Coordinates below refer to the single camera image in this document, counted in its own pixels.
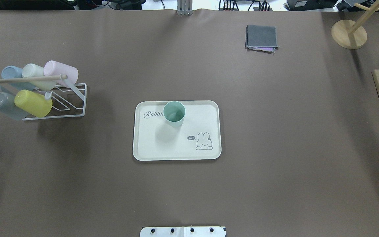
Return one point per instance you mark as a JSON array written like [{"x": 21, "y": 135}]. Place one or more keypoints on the wooden rack handle rod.
[{"x": 34, "y": 79}]

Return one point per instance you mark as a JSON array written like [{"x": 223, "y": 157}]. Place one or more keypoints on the white wire cup rack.
[{"x": 66, "y": 102}]

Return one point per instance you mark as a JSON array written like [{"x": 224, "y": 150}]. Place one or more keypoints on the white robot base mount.
[{"x": 184, "y": 231}]

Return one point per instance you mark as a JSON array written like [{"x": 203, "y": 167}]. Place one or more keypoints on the grey cup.
[{"x": 8, "y": 107}]

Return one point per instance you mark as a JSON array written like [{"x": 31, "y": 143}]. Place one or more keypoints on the pink cup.
[{"x": 54, "y": 68}]

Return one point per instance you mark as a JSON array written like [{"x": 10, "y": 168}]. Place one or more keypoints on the yellow cup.
[{"x": 33, "y": 103}]

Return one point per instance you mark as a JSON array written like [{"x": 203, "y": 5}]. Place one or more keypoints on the folded grey cloth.
[{"x": 261, "y": 38}]

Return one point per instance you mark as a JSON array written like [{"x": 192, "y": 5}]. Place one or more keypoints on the green cup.
[{"x": 174, "y": 112}]

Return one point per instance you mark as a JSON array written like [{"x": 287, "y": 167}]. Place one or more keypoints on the cream white cup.
[{"x": 33, "y": 70}]

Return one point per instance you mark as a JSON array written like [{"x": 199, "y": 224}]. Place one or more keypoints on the wooden mug tree stand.
[{"x": 351, "y": 34}]

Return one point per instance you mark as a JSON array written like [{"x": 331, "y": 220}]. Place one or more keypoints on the light blue cup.
[{"x": 10, "y": 72}]

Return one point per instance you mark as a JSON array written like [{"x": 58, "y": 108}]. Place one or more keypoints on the white rabbit tray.
[{"x": 156, "y": 139}]

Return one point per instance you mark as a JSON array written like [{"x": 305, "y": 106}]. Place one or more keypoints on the aluminium frame post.
[{"x": 184, "y": 7}]

